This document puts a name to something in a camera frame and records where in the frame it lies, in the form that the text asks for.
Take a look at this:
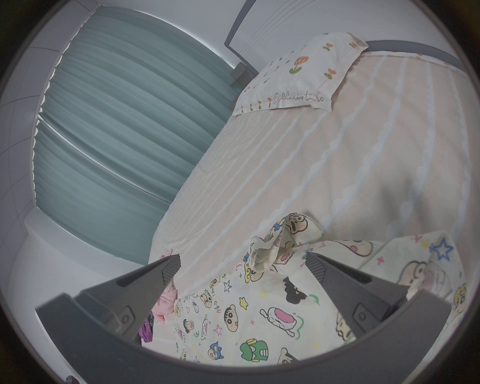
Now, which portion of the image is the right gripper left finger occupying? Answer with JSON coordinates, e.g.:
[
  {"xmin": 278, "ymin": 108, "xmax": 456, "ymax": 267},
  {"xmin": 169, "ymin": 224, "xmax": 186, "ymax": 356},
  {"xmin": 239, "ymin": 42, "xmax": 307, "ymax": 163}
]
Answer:
[{"xmin": 74, "ymin": 253, "xmax": 182, "ymax": 344}]

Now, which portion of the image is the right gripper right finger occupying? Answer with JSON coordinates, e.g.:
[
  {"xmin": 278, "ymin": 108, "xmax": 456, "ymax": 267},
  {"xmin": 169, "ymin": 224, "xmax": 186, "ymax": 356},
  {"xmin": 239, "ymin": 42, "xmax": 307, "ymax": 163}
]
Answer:
[{"xmin": 304, "ymin": 251, "xmax": 409, "ymax": 341}]

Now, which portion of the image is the white printed pyjama top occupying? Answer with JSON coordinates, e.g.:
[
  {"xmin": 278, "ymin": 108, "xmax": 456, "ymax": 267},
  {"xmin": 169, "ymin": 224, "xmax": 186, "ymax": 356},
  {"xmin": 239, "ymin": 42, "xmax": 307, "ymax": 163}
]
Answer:
[{"xmin": 142, "ymin": 212, "xmax": 470, "ymax": 367}]

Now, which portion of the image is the bed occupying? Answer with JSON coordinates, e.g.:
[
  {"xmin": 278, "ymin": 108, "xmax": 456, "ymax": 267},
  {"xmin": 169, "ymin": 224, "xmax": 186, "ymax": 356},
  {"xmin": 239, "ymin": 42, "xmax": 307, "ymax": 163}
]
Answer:
[{"xmin": 144, "ymin": 0, "xmax": 477, "ymax": 366}]

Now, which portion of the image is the pink garment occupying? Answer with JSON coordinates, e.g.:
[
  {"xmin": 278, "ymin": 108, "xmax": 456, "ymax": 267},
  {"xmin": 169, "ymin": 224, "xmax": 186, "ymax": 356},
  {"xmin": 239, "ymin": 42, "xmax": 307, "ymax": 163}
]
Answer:
[{"xmin": 151, "ymin": 286, "xmax": 181, "ymax": 325}]

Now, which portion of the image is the purple satin garment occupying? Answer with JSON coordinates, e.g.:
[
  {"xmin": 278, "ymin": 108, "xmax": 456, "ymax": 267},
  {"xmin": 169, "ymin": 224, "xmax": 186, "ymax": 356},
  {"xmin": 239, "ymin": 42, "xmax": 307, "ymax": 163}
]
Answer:
[{"xmin": 137, "ymin": 310, "xmax": 155, "ymax": 344}]

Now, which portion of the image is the blue-green curtain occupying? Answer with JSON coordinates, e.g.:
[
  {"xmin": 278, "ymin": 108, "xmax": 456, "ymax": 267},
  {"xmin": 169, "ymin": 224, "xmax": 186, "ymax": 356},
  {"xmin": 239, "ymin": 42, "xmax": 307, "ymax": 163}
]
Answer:
[
  {"xmin": 32, "ymin": 117, "xmax": 175, "ymax": 268},
  {"xmin": 37, "ymin": 5, "xmax": 260, "ymax": 196}
]

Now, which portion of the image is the white printed pillow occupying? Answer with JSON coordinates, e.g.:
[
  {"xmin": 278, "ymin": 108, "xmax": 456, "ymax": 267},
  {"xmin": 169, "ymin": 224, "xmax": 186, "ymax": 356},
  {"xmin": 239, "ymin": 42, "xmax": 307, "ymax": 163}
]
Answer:
[{"xmin": 232, "ymin": 32, "xmax": 370, "ymax": 117}]

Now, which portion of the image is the grey white bedside table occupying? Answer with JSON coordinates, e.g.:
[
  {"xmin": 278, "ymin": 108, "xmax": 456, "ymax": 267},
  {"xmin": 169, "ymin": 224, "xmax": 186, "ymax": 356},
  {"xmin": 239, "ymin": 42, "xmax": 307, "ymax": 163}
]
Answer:
[{"xmin": 229, "ymin": 62, "xmax": 259, "ymax": 86}]

